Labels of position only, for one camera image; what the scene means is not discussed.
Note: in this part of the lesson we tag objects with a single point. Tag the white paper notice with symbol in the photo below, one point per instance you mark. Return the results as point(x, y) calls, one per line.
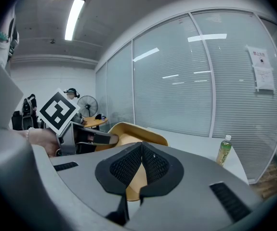
point(258, 56)

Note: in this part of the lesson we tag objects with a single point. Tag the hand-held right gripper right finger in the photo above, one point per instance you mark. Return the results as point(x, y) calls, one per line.
point(162, 170)

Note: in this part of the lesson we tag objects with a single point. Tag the person's white shirt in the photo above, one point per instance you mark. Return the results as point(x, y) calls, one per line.
point(1, 52)

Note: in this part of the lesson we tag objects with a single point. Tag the black office chair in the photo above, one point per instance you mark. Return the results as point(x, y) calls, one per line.
point(28, 114)

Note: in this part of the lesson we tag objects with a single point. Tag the white paper notice with text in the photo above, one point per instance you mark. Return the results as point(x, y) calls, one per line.
point(264, 79)

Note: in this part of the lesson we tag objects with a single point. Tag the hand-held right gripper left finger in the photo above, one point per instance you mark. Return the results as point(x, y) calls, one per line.
point(119, 167)

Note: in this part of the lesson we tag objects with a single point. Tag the black standing fan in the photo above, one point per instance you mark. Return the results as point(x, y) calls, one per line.
point(87, 106)

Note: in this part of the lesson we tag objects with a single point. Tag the green tea bottle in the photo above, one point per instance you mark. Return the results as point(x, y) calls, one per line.
point(224, 151)

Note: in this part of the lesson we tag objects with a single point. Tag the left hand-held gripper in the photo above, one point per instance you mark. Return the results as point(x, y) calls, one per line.
point(58, 111)

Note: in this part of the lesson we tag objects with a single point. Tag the long ceiling light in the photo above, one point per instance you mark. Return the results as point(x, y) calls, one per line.
point(74, 19)

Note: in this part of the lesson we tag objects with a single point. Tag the round wooden table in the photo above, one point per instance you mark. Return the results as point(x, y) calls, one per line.
point(94, 122)

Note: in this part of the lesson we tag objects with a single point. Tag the person's left hand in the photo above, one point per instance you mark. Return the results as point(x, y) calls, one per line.
point(43, 138)

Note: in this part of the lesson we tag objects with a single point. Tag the black object on round table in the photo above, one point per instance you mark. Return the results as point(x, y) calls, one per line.
point(98, 116)

